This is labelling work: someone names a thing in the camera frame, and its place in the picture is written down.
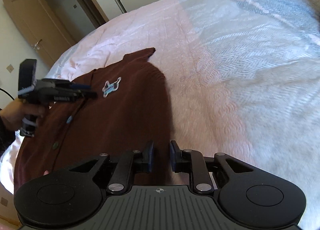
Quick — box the maroon knit cardigan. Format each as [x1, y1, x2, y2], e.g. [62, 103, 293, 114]
[14, 48, 175, 195]

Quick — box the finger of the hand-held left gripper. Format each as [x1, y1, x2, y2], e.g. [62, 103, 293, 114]
[54, 81, 91, 91]
[73, 90, 98, 100]

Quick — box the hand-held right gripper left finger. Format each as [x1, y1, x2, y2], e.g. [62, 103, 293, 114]
[69, 140, 155, 194]

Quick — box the black cable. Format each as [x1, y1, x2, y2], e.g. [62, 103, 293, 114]
[0, 88, 16, 101]

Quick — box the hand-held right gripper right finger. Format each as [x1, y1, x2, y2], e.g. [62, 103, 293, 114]
[169, 140, 254, 194]

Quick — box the bed with pink-grey quilt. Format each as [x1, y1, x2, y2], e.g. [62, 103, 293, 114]
[0, 0, 320, 230]

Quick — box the wooden door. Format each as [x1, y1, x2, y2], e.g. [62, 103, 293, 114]
[2, 0, 75, 70]

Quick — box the person's left hand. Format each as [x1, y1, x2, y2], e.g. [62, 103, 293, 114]
[1, 99, 47, 130]

